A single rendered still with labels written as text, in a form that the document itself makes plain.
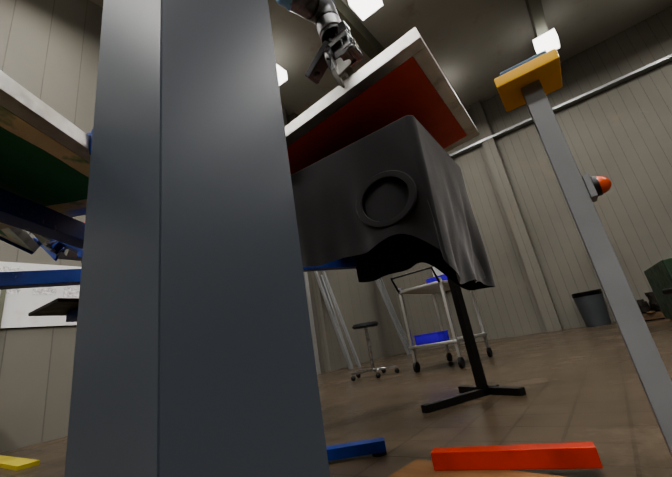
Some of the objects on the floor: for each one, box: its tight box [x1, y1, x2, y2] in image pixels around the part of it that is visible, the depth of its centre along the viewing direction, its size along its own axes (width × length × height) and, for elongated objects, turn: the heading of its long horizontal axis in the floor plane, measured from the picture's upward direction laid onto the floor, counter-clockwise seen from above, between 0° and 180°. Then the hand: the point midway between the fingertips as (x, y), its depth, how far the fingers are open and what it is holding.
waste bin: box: [572, 289, 612, 327], centre depth 737 cm, size 55×55×70 cm
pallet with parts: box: [636, 292, 668, 320], centre depth 649 cm, size 91×132×47 cm
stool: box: [351, 321, 399, 381], centre depth 472 cm, size 61×64×68 cm
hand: (344, 89), depth 96 cm, fingers closed on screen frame, 4 cm apart
